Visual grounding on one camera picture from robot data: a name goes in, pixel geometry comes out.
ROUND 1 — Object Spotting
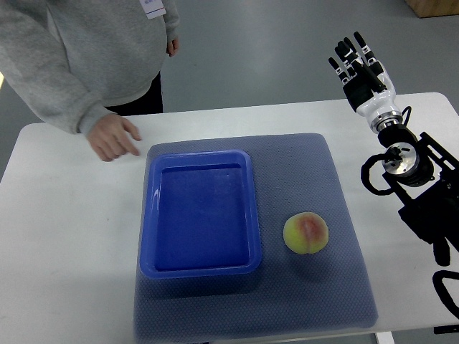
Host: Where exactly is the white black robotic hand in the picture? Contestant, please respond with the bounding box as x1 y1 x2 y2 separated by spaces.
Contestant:
328 32 402 133

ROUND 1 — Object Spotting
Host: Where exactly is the person's right hand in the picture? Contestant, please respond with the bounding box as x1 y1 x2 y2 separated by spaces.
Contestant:
87 113 141 162

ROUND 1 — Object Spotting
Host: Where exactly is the person's left hand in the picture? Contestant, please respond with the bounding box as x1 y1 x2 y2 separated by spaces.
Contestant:
166 37 180 57

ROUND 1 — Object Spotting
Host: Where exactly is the yellow red peach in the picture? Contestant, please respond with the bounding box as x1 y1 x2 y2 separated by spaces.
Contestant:
283 212 329 254

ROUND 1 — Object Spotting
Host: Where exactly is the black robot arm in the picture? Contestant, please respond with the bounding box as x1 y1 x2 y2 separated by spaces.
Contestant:
360 107 458 316

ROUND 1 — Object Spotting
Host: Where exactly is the grey sweatshirt person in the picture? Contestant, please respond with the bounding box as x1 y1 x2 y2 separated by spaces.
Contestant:
1 1 179 134

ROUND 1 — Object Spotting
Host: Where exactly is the blue plastic tray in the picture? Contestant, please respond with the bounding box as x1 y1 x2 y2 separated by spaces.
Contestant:
138 150 262 280

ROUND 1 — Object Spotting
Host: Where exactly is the blue grey mat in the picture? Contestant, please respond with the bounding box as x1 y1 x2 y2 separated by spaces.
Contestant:
133 133 378 343

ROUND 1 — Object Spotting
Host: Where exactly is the white table leg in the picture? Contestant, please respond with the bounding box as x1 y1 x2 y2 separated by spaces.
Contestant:
374 331 395 344

